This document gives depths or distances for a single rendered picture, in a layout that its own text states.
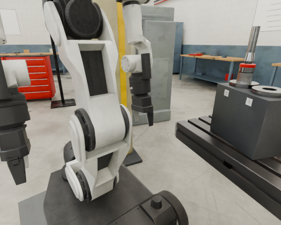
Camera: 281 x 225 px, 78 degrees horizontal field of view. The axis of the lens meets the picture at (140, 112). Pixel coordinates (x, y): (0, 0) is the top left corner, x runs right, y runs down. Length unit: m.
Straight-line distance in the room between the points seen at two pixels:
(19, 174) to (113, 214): 0.50
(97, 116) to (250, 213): 1.55
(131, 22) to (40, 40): 8.30
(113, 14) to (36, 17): 7.39
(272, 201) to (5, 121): 0.67
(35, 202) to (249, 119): 1.18
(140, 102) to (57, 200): 0.62
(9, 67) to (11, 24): 8.57
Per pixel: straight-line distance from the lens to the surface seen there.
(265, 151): 0.64
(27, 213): 1.26
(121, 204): 0.92
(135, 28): 0.72
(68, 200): 0.99
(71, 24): 0.58
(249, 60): 0.68
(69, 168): 0.90
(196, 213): 1.67
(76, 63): 0.52
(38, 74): 4.48
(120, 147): 0.64
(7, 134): 0.51
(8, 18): 9.10
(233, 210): 1.79
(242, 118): 0.63
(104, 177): 0.78
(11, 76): 0.51
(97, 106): 0.53
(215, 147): 0.65
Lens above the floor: 1.27
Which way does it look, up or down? 22 degrees down
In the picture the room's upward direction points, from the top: straight up
